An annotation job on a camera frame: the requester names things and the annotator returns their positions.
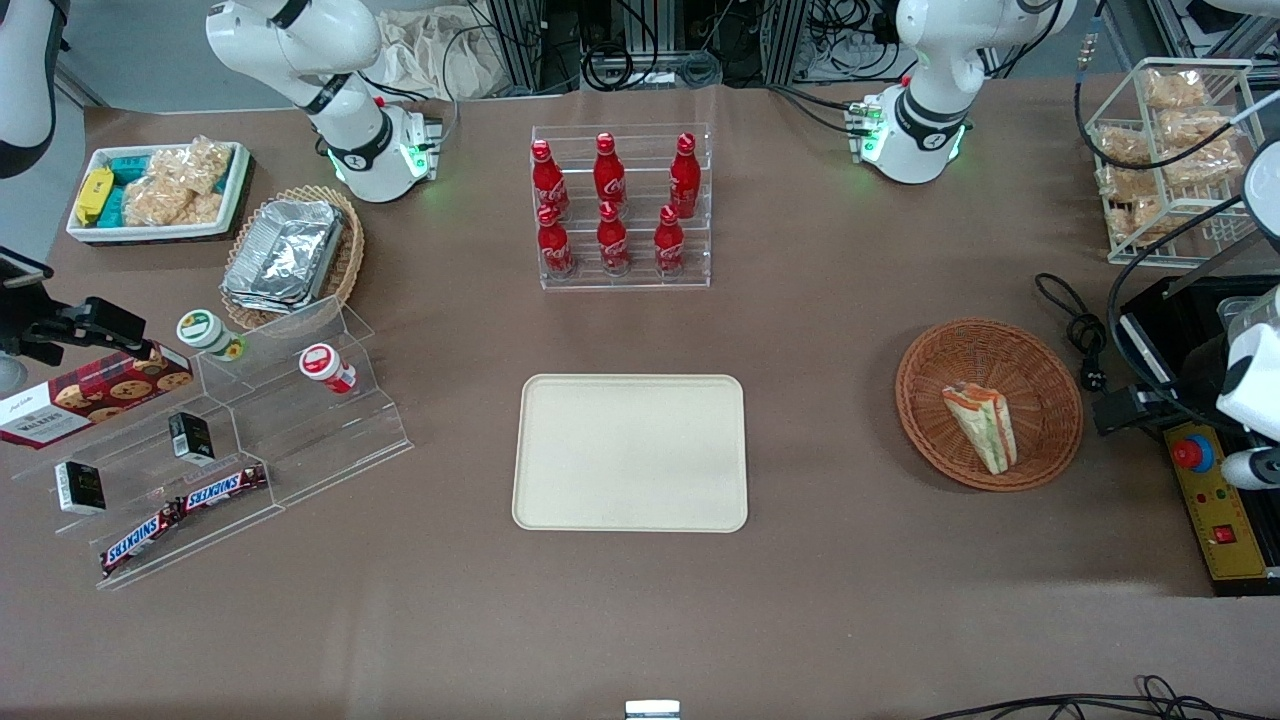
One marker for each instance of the oval light wicker basket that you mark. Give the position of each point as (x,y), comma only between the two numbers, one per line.
(345,265)

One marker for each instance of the aluminium frame rack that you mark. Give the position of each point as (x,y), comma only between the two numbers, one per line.
(530,45)
(790,40)

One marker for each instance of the stacked aluminium foil trays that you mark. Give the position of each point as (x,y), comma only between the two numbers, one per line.
(285,250)

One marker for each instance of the black countertop appliance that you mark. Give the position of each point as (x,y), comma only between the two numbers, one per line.
(1190,330)

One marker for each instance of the green lid white cup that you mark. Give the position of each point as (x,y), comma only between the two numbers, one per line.
(205,332)

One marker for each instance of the round brown wicker basket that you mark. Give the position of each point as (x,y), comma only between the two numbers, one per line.
(1040,400)

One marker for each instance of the red cola bottle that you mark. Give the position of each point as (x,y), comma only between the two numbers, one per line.
(545,180)
(612,242)
(684,178)
(554,248)
(609,172)
(668,245)

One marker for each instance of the clear acrylic stepped display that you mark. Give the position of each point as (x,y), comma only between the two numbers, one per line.
(300,440)

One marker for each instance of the beige rectangular serving tray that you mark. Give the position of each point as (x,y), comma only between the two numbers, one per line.
(630,450)

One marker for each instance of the red tartan cookie box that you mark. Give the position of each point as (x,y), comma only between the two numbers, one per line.
(90,400)

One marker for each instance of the yellow control panel box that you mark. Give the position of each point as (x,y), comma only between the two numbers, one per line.
(1225,530)

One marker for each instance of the clear bag rice crackers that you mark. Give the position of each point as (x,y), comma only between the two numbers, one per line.
(195,165)
(165,205)

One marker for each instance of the red lid white cup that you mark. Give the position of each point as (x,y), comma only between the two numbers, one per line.
(322,364)

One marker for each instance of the bagged rice cracker snack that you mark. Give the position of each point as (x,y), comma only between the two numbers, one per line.
(1205,170)
(1122,145)
(1175,88)
(1128,188)
(1140,222)
(1200,128)

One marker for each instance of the triangular sandwich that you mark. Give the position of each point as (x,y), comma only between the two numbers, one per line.
(980,425)

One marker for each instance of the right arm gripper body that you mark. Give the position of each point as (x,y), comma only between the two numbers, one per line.
(22,322)

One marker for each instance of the clear acrylic bottle rack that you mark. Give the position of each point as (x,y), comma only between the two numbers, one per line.
(640,275)

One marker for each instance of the yellow snack packet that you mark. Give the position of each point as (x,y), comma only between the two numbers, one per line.
(93,195)

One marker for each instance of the beige cloth bag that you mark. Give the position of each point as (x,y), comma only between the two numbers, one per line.
(430,55)

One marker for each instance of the snickers chocolate bar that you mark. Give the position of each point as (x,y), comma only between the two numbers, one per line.
(140,540)
(225,487)

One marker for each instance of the steel pan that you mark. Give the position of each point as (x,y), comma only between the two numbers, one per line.
(1250,315)

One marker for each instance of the small black box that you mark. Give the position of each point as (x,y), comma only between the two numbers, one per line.
(190,437)
(80,487)

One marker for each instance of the white rectangular plastic bin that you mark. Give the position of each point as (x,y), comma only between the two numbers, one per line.
(150,232)

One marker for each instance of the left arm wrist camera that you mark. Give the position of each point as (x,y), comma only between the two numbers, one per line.
(1245,470)

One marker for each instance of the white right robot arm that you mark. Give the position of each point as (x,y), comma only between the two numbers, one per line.
(300,40)

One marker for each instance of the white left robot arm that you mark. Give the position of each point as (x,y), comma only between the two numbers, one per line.
(930,60)

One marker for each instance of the teal snack packet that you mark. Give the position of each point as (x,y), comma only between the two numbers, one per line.
(130,167)
(113,207)

